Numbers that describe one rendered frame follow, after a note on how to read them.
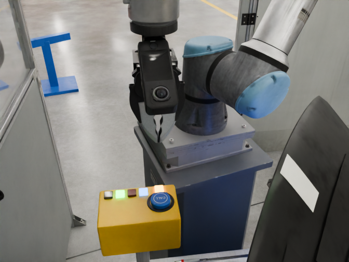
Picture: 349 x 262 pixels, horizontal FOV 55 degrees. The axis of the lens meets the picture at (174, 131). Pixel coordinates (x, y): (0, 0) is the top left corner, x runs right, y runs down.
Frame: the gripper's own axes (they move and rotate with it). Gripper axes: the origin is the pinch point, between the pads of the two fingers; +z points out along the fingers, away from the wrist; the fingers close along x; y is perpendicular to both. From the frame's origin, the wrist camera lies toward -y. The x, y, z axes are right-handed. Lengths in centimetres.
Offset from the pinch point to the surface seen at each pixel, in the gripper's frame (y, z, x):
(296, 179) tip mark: -34.7, -20.9, -5.4
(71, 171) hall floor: 142, 123, 53
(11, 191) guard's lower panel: 37, 42, 45
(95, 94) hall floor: 258, 123, 44
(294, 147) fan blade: -32.7, -21.6, -6.0
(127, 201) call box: 0.8, 15.7, 6.7
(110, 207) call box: -0.1, 15.7, 10.1
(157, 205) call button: -1.7, 14.7, 0.8
